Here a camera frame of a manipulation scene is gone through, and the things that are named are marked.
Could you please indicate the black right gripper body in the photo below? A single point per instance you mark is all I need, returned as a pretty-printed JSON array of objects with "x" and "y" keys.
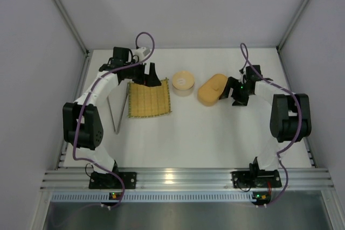
[{"x": 233, "y": 88}]

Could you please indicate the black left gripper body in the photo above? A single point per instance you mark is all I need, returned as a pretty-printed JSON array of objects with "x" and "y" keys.
[{"x": 146, "y": 72}]

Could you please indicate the beige oblong lunch box lid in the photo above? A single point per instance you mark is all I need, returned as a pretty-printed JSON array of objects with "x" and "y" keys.
[{"x": 214, "y": 86}]

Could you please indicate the beige oblong lunch box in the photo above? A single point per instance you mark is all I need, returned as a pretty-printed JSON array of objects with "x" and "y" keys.
[{"x": 208, "y": 100}]

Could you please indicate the round beige lid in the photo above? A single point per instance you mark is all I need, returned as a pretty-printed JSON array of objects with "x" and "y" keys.
[{"x": 183, "y": 74}]

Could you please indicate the round metal bowl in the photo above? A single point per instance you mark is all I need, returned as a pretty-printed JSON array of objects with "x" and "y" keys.
[{"x": 183, "y": 87}]

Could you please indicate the metal tongs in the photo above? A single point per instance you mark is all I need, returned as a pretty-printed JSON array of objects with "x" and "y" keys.
[{"x": 117, "y": 101}]

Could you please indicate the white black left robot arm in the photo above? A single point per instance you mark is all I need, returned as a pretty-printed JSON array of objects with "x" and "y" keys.
[{"x": 82, "y": 126}]

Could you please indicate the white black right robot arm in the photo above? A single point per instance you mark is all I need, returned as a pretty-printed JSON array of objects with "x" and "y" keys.
[{"x": 290, "y": 119}]

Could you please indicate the woven bamboo tray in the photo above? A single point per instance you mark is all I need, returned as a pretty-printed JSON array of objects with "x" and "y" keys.
[{"x": 147, "y": 102}]

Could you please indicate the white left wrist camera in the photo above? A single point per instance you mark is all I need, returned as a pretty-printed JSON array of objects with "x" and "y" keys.
[{"x": 142, "y": 52}]

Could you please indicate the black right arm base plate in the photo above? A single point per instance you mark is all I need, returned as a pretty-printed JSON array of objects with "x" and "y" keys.
[{"x": 261, "y": 179}]

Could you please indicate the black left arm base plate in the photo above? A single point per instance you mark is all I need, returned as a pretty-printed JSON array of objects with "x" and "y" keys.
[{"x": 100, "y": 181}]

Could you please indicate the aluminium mounting rail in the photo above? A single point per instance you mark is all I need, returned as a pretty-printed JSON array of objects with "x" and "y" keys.
[{"x": 155, "y": 179}]

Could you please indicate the left aluminium frame post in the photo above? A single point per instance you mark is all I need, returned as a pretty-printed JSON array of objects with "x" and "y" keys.
[{"x": 71, "y": 26}]

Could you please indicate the aluminium frame post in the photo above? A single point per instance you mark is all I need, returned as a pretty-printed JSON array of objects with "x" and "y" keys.
[
  {"x": 301, "y": 8},
  {"x": 71, "y": 26}
]

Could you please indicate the right aluminium frame post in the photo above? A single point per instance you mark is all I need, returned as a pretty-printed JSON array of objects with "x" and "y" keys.
[{"x": 301, "y": 8}]

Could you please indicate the slotted grey cable duct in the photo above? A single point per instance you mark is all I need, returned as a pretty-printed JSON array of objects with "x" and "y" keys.
[{"x": 153, "y": 197}]

